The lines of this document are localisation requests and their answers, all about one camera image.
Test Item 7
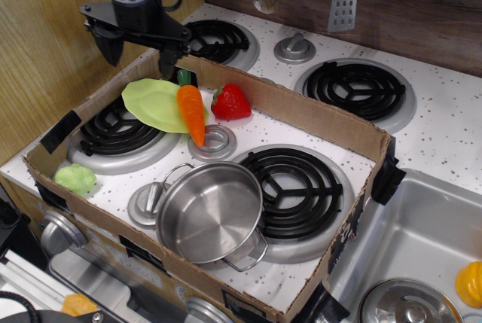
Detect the yellow toy pepper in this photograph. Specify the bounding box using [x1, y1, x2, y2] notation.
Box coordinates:
[456, 261, 481, 309]

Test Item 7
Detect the black cable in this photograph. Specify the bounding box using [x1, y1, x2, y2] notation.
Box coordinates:
[0, 291, 42, 323]

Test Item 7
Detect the orange toy carrot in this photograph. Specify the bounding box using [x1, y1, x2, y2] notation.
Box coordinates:
[176, 69, 206, 148]

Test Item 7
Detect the stainless steel pot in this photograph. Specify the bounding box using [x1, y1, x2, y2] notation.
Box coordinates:
[155, 161, 268, 272]

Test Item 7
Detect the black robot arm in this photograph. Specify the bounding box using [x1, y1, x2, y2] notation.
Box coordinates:
[80, 0, 191, 80]

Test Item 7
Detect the grey stove knob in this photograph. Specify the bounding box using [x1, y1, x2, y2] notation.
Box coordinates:
[188, 124, 237, 162]
[127, 182, 164, 230]
[273, 32, 316, 64]

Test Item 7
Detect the grey oven front knob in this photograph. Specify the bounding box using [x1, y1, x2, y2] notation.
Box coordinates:
[41, 210, 87, 256]

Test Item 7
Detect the back left black burner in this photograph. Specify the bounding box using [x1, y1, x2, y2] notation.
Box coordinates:
[177, 20, 260, 72]

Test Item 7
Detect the front left black burner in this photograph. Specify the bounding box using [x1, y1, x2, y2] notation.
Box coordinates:
[67, 97, 180, 175]

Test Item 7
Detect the grey lower oven knob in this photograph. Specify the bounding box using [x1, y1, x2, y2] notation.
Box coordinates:
[184, 297, 233, 323]

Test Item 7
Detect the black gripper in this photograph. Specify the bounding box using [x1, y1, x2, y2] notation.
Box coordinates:
[80, 0, 188, 79]

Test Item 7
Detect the green toy lettuce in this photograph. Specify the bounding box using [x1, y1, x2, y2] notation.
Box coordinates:
[54, 163, 96, 195]

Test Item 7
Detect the light green toy plate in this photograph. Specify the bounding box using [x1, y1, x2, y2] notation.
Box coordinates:
[121, 78, 209, 133]

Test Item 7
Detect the front right black burner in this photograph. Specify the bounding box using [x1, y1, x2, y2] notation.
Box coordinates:
[233, 144, 355, 264]

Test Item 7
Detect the red toy strawberry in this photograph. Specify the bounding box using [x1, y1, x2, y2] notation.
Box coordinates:
[211, 84, 252, 120]

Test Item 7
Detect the silver pot lid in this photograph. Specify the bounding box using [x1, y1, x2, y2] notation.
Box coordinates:
[358, 278, 463, 323]

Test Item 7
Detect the grey back stove knob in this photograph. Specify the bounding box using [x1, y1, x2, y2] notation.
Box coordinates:
[273, 32, 316, 64]

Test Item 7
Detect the grey oven knob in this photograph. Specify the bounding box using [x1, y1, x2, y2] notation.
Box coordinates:
[41, 210, 87, 256]
[184, 297, 233, 323]

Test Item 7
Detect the orange toy food piece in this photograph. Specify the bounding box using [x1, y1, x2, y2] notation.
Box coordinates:
[60, 294, 99, 317]

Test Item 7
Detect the brown cardboard fence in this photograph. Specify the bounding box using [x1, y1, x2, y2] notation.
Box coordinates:
[25, 50, 393, 322]

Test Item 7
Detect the grey toy sink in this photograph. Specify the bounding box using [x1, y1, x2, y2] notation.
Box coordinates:
[328, 169, 481, 322]

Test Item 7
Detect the hanging metal slotted spatula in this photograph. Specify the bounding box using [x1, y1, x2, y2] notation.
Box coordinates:
[327, 0, 358, 33]

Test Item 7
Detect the grey centre stove knob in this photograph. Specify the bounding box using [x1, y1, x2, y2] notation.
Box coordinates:
[188, 124, 237, 162]

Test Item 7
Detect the grey front stove knob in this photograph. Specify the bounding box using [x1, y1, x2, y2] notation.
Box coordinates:
[127, 182, 164, 230]

